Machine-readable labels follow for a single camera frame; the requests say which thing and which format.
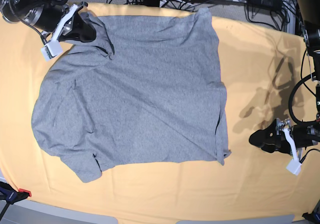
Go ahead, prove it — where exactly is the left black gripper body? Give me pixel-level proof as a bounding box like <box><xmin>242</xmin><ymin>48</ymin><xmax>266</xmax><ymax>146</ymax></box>
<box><xmin>271</xmin><ymin>117</ymin><xmax>303</xmax><ymax>156</ymax></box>

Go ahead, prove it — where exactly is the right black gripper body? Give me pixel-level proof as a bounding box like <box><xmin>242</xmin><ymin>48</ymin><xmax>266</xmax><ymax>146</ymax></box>
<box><xmin>32</xmin><ymin>5</ymin><xmax>70</xmax><ymax>41</ymax></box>

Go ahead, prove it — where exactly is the grey t-shirt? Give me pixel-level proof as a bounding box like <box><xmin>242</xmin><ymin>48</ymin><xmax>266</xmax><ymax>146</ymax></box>
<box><xmin>31</xmin><ymin>8</ymin><xmax>231</xmax><ymax>183</ymax></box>

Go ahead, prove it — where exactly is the yellow table cloth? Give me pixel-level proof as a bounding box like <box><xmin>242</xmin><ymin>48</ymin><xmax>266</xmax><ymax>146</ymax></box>
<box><xmin>0</xmin><ymin>17</ymin><xmax>320</xmax><ymax>224</ymax></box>

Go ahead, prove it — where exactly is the black clamp right corner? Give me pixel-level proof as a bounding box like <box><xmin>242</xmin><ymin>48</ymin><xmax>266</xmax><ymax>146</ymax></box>
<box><xmin>302</xmin><ymin>211</ymin><xmax>320</xmax><ymax>224</ymax></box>

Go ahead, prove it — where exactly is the black power adapter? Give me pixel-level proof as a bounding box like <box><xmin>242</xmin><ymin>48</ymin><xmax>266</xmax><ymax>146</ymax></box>
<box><xmin>247</xmin><ymin>0</ymin><xmax>282</xmax><ymax>12</ymax></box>

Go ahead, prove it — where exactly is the blue red table clamp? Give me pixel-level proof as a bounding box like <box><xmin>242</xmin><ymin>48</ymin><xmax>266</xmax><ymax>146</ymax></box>
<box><xmin>0</xmin><ymin>181</ymin><xmax>32</xmax><ymax>205</ymax></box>

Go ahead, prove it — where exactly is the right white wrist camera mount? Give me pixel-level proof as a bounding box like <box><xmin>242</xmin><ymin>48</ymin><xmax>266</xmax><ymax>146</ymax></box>
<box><xmin>41</xmin><ymin>1</ymin><xmax>88</xmax><ymax>61</ymax></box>

